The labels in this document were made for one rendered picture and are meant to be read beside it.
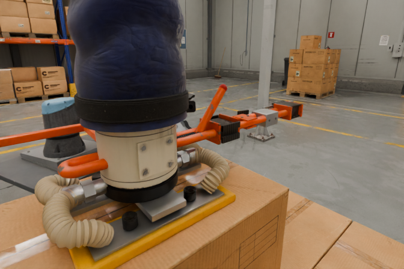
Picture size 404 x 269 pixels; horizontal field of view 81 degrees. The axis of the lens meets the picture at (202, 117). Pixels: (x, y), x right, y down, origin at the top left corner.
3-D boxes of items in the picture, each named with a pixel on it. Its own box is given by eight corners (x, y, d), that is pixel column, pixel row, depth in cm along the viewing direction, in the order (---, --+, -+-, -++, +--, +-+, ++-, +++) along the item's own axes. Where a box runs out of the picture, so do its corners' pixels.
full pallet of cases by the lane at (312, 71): (319, 99, 661) (328, 32, 614) (285, 94, 732) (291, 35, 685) (334, 93, 743) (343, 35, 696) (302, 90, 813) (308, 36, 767)
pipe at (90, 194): (75, 260, 36) (70, 229, 35) (48, 190, 55) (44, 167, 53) (230, 184, 57) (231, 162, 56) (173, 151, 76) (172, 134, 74)
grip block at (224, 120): (220, 146, 63) (220, 125, 62) (197, 136, 71) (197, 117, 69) (241, 139, 69) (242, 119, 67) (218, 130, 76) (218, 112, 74)
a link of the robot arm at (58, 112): (39, 134, 120) (34, 99, 116) (74, 126, 133) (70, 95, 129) (52, 139, 111) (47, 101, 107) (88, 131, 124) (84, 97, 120)
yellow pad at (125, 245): (82, 288, 36) (77, 262, 34) (67, 247, 43) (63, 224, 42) (236, 201, 57) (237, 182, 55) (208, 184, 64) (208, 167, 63)
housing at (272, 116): (266, 128, 78) (267, 114, 77) (249, 123, 83) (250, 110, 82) (278, 123, 82) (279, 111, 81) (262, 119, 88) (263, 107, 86)
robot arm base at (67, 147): (35, 154, 120) (32, 134, 118) (72, 143, 136) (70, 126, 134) (56, 161, 110) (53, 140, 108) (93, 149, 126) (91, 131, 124)
